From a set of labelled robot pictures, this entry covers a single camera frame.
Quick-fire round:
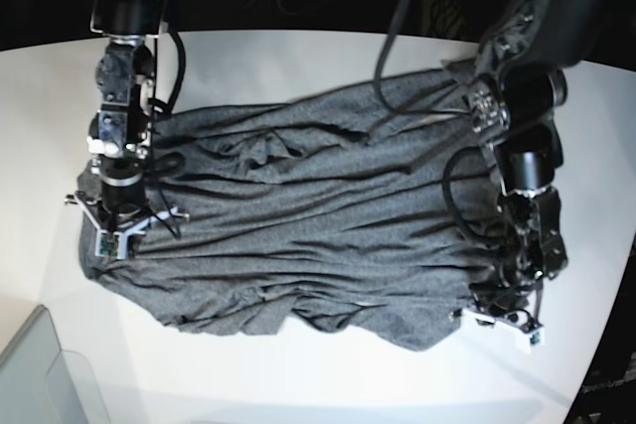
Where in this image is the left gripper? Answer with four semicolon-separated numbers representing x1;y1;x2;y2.
449;277;544;340

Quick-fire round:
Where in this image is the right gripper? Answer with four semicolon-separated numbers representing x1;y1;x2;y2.
65;179;190;245

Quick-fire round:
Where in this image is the grey t-shirt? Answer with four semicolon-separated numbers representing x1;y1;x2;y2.
79;56;504;351

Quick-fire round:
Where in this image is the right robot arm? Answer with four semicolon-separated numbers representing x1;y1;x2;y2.
66;0;180;259

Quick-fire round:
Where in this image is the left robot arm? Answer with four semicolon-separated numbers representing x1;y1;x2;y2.
441;0;615;347

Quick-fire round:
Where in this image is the translucent grey tray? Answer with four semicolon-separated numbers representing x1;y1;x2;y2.
1;305;111;423

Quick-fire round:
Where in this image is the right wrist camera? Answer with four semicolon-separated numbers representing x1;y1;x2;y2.
94;229;129;260

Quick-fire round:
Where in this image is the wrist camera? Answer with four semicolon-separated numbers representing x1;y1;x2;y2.
520;326;546;353
94;229;129;260

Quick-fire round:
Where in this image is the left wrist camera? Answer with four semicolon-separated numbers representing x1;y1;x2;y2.
520;326;546;353

